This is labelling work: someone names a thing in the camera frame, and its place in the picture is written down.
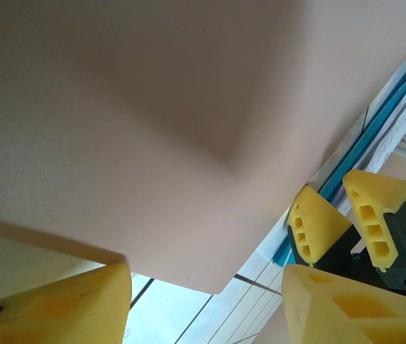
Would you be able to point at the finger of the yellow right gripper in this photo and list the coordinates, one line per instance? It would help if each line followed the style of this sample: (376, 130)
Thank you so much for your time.
(404, 229)
(317, 222)

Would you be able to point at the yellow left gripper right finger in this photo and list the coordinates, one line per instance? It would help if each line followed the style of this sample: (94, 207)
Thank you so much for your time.
(350, 315)

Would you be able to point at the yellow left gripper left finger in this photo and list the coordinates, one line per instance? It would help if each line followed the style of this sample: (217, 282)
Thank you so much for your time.
(63, 311)

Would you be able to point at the paper sheet with bold drawings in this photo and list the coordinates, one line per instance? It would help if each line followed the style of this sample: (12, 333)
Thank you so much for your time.
(273, 242)

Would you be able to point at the brown cardboard folder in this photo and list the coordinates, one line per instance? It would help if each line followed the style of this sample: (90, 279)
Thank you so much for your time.
(153, 143)

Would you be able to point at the blue sheet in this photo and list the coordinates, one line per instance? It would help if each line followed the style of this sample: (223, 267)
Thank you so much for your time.
(347, 161)

